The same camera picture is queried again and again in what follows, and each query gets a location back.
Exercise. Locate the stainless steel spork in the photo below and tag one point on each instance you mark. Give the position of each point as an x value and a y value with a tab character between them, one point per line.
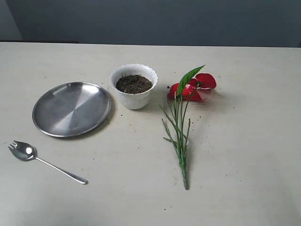
26	152

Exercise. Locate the dark contents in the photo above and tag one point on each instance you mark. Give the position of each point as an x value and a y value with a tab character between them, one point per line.
133	84

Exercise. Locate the white scalloped flower pot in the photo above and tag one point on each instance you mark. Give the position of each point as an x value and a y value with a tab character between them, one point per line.
134	101

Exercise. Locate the red artificial flower stem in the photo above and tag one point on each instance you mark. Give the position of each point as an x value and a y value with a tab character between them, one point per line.
193	86

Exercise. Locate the round stainless steel plate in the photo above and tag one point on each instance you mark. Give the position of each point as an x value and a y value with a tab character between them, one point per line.
71	109

